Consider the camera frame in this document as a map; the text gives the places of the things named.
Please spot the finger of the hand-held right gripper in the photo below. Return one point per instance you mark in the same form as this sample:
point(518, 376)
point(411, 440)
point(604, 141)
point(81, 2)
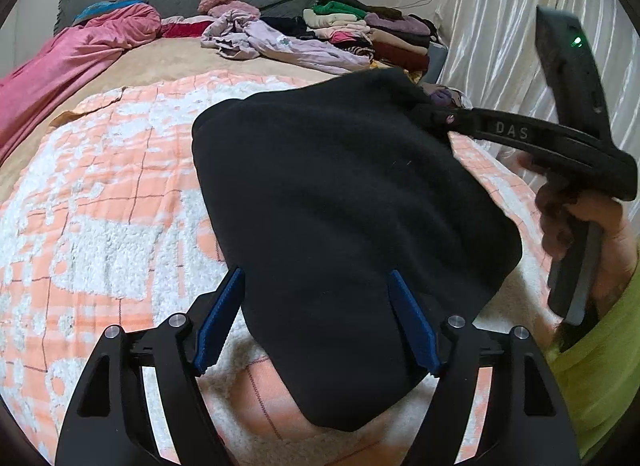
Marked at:
point(510, 128)

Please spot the lavender garment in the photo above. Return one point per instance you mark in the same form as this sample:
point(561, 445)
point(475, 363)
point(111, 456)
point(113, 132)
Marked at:
point(290, 43)

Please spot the person's right forearm green sleeve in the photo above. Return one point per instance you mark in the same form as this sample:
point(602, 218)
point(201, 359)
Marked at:
point(600, 376)

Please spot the beige bed sheet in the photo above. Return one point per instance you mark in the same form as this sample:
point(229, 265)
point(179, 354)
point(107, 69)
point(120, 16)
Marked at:
point(160, 60)

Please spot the red cloth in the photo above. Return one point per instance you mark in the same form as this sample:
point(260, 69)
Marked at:
point(182, 29)

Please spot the pink quilt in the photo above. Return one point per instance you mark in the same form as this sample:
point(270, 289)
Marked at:
point(60, 60)

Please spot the person's right hand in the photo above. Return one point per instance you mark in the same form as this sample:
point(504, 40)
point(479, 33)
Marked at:
point(597, 216)

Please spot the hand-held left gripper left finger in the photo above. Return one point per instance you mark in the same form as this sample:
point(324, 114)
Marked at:
point(220, 316)

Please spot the white curtain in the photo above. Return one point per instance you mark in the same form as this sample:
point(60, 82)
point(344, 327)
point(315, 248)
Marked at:
point(500, 20)

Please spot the blue cloth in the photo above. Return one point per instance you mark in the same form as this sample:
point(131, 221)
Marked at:
point(100, 8)

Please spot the black printed shirt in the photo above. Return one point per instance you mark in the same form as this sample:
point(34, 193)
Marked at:
point(325, 196)

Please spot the pile of folded clothes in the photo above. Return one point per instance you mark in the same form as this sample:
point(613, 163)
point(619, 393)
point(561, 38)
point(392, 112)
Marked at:
point(390, 33)

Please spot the peach bear printed blanket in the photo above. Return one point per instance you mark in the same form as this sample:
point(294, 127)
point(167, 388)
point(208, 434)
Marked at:
point(100, 196)

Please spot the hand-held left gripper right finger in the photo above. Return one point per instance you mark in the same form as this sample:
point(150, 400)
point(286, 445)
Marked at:
point(412, 321)

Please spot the white plastic bag of clothes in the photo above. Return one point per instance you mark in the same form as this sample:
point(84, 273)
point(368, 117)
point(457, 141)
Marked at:
point(442, 95)

